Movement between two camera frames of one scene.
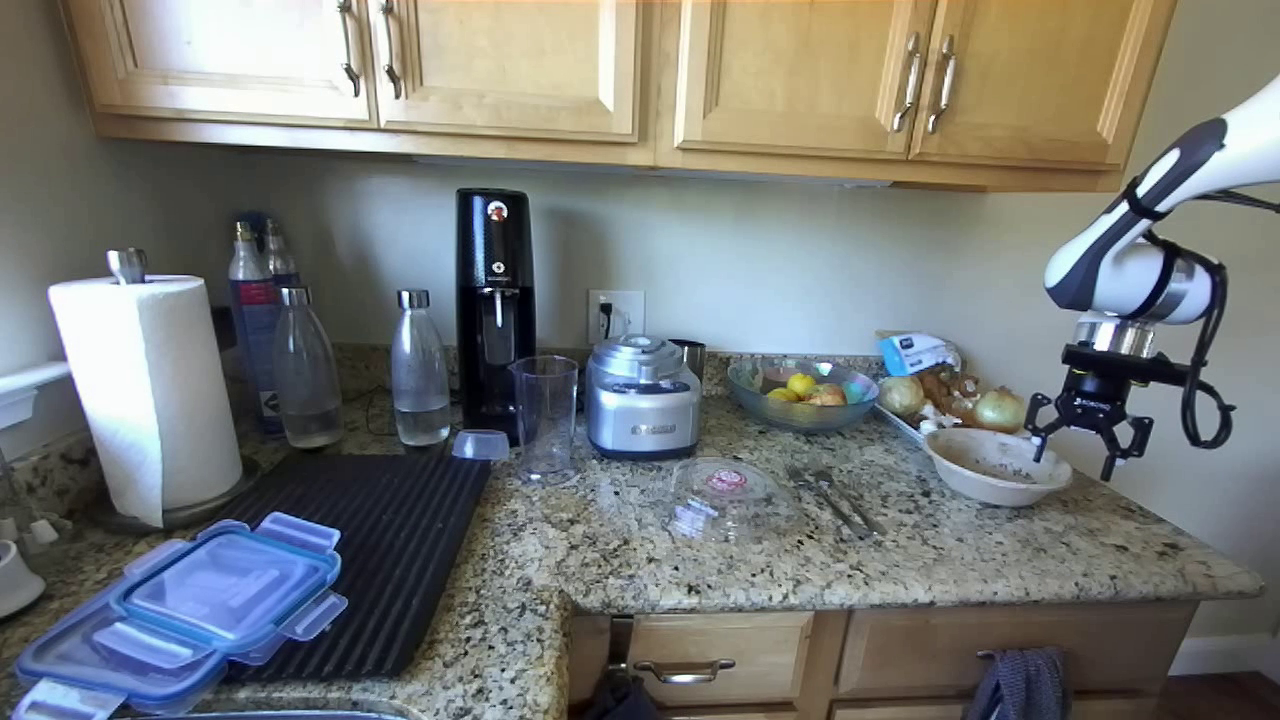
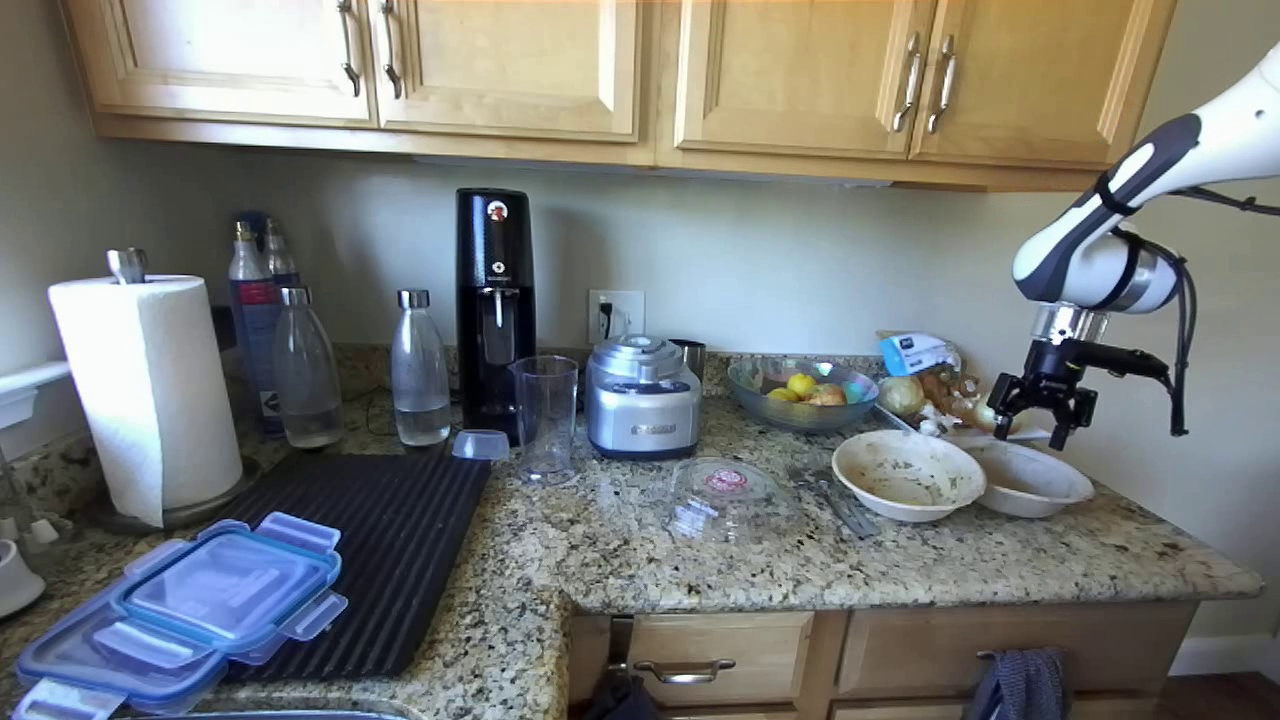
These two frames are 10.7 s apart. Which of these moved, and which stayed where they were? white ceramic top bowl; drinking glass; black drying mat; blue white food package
Moved: white ceramic top bowl
Stayed: blue white food package; black drying mat; drinking glass
